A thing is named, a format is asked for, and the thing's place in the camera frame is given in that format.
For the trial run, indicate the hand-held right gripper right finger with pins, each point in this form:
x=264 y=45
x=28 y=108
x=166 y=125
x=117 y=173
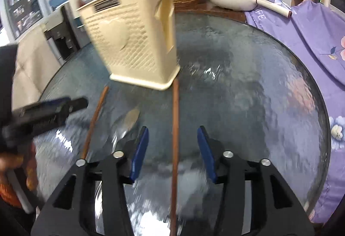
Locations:
x=206 y=155

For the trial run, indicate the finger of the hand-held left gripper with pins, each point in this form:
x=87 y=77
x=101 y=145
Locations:
x=72 y=107
x=48 y=106

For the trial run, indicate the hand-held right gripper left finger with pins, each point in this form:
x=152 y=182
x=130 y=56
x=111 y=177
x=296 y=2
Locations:
x=140 y=155

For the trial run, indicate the brown wooden chopstick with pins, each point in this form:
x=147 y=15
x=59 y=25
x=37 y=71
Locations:
x=174 y=144
x=94 y=122

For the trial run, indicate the metal spoon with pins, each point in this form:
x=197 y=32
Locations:
x=130 y=118

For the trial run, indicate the cream plastic utensil holder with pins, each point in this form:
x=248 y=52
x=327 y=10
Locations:
x=132 y=36

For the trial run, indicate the person's left hand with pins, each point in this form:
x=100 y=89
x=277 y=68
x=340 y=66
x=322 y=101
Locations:
x=29 y=168

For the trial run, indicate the beige cloth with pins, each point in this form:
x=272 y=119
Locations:
x=32 y=63

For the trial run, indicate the water dispenser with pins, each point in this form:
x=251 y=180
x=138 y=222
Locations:
x=63 y=41

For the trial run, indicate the sliding window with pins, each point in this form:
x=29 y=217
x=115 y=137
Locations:
x=21 y=6

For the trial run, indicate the purple floral cloth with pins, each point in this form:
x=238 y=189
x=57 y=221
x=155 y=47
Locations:
x=318 y=44

